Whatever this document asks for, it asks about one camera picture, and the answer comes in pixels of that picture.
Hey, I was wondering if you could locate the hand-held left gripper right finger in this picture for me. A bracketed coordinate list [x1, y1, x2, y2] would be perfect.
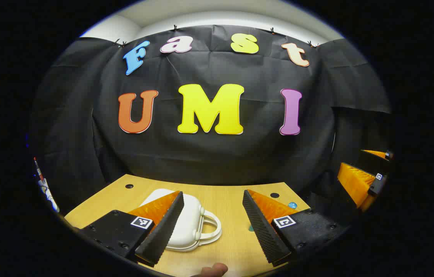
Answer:
[242, 189, 350, 267]

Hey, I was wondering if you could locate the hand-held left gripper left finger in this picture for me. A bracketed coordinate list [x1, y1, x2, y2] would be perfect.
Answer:
[80, 191, 185, 267]

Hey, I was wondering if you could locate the white suitcase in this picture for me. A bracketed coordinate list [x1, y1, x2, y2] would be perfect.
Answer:
[140, 188, 222, 252]

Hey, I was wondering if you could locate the black backdrop cloth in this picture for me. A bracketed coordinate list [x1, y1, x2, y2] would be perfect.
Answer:
[30, 25, 392, 216]

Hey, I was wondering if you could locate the white red clutter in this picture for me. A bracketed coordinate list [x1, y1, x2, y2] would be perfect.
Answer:
[33, 157, 60, 213]

